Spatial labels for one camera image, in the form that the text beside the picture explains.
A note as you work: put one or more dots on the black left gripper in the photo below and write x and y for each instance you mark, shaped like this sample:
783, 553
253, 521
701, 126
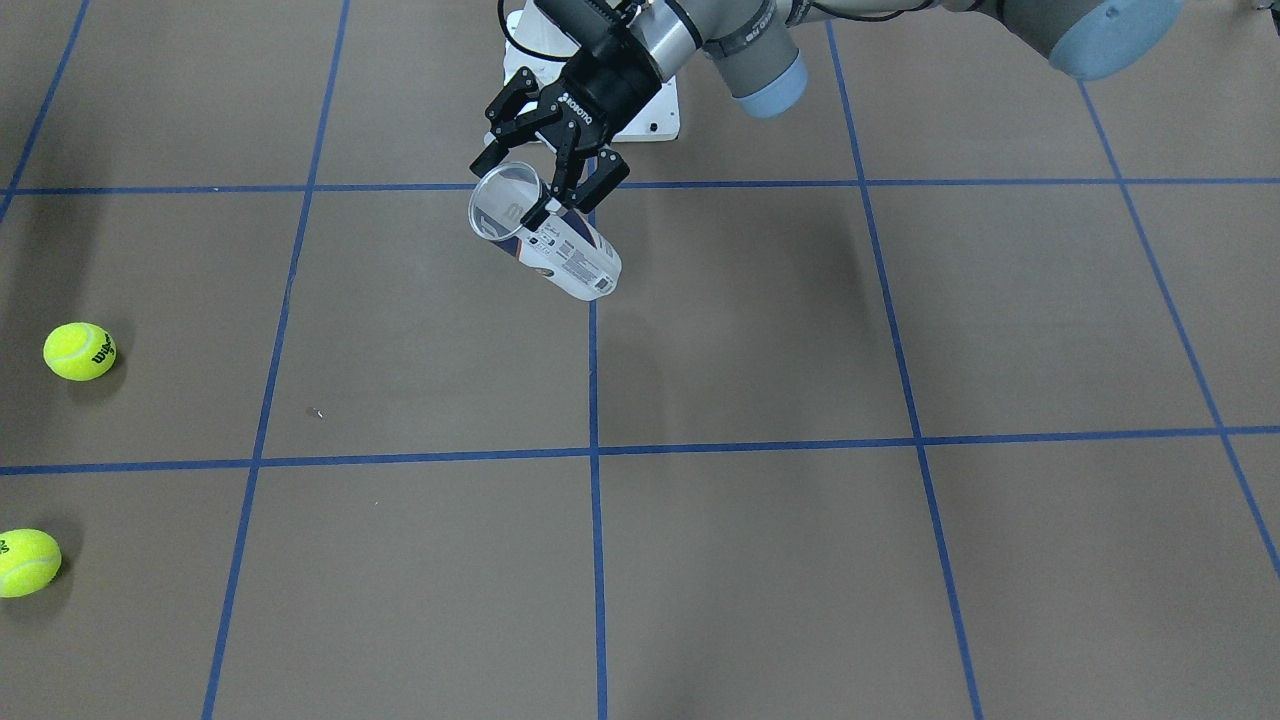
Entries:
607, 79

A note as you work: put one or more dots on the yellow tennis ball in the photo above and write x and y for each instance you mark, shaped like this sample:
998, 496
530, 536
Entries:
30, 559
79, 351

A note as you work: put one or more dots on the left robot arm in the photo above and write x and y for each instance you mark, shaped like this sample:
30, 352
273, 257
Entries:
752, 45

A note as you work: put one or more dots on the brown paper table cover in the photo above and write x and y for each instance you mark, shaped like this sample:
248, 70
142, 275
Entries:
700, 450

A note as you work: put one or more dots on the blue tape grid lines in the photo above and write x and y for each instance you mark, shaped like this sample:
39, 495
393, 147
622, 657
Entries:
595, 440

